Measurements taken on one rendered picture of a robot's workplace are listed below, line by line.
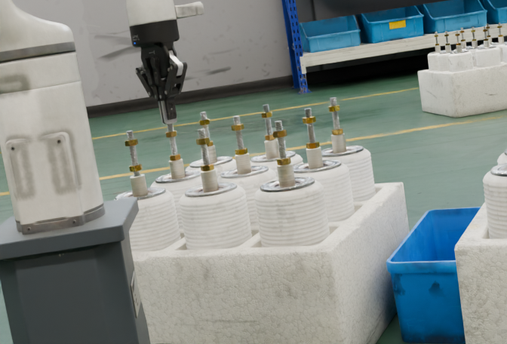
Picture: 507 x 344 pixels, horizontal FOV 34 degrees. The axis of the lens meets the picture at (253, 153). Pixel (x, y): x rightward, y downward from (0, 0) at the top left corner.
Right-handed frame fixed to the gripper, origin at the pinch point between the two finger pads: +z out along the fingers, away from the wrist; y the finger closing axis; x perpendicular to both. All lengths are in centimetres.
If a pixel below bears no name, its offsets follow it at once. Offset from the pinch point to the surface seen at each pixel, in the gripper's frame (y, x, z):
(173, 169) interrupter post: 0.6, -1.0, 9.2
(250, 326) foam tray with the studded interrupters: 25.7, -7.8, 28.0
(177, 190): 3.8, -2.8, 12.0
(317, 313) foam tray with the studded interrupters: 34.2, -2.9, 26.2
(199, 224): 18.3, -8.6, 14.4
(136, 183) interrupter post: 6.7, -11.0, 8.8
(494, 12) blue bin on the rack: -252, 410, 3
